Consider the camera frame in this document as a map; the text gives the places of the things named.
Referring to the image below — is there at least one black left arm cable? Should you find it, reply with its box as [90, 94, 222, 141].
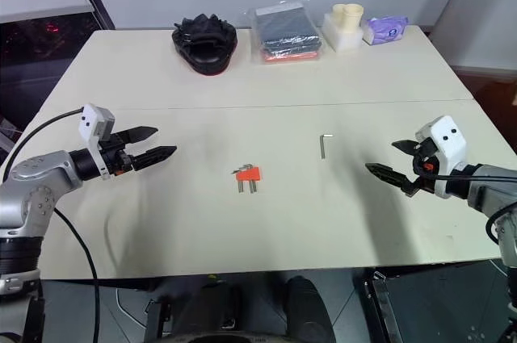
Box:
[0, 109, 85, 185]

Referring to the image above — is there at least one black metal bracket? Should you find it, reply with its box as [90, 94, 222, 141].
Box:
[362, 270, 406, 343]
[144, 297, 173, 343]

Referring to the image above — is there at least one cream paper cup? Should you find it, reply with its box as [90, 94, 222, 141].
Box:
[331, 3, 350, 32]
[343, 2, 364, 32]

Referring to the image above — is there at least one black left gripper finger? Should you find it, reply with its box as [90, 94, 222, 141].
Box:
[130, 144, 179, 171]
[121, 126, 160, 145]

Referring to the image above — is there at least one thin black hanging cable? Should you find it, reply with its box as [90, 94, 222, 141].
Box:
[53, 208, 101, 343]

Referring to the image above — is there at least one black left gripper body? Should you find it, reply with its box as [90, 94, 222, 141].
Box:
[99, 131, 136, 177]

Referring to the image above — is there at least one plastic bag of dark cloths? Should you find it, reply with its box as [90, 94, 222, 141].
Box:
[242, 0, 326, 65]

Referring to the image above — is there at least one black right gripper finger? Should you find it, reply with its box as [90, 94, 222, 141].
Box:
[364, 162, 410, 190]
[392, 139, 420, 156]

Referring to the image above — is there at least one black rounded shape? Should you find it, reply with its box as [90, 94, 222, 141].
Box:
[283, 275, 337, 343]

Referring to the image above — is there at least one white window ledge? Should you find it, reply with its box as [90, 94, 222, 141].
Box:
[0, 2, 95, 24]

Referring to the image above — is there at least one purple tissue pack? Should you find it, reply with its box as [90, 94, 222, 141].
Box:
[359, 15, 410, 46]

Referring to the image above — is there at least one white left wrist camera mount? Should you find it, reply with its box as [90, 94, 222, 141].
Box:
[78, 103, 117, 181]

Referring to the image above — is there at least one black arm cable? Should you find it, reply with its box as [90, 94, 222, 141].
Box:
[419, 168, 517, 245]
[0, 109, 85, 185]

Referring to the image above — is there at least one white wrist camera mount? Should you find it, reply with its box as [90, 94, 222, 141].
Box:
[415, 115, 469, 200]
[78, 103, 117, 181]

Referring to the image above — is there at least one red plastic hex key holder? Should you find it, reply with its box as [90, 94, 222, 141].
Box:
[235, 166, 263, 183]

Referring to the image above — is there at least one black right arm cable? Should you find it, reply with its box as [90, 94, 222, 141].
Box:
[419, 168, 517, 245]

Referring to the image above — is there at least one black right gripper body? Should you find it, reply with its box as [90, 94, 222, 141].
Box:
[403, 138, 440, 199]

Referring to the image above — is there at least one orange hex key holder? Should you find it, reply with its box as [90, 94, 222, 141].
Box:
[237, 163, 254, 195]

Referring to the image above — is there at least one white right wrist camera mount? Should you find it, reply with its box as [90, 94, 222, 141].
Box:
[415, 115, 469, 200]

